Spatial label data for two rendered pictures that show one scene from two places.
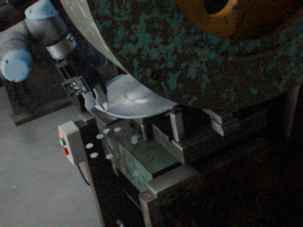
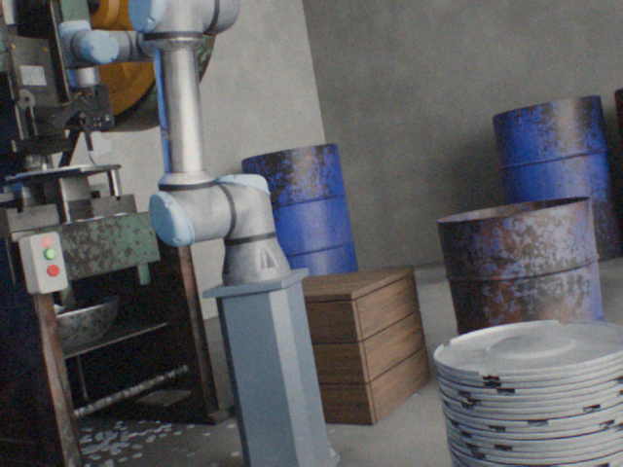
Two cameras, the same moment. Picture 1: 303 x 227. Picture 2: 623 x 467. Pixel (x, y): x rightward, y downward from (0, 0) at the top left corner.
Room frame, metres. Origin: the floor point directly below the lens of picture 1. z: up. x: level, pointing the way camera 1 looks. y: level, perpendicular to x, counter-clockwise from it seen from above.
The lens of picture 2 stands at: (2.02, 2.03, 0.61)
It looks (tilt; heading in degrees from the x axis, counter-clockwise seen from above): 3 degrees down; 239
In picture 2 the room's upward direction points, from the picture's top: 10 degrees counter-clockwise
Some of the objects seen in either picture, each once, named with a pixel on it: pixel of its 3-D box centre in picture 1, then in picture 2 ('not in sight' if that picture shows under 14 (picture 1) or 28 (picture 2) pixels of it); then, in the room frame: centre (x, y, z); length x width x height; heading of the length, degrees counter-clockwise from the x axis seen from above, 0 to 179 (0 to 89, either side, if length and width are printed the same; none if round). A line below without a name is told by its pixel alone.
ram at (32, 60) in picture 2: not in sight; (25, 89); (1.59, -0.07, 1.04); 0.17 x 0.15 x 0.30; 113
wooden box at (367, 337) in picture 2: not in sight; (334, 341); (0.94, 0.26, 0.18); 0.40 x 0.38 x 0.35; 115
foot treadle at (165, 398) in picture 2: not in sight; (106, 402); (1.55, 0.01, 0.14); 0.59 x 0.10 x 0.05; 113
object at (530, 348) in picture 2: not in sight; (531, 345); (1.21, 1.27, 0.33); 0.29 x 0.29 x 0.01
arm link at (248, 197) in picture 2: not in sight; (240, 204); (1.33, 0.62, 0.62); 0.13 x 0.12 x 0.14; 7
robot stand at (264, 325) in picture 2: not in sight; (274, 378); (1.33, 0.62, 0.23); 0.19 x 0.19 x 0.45; 42
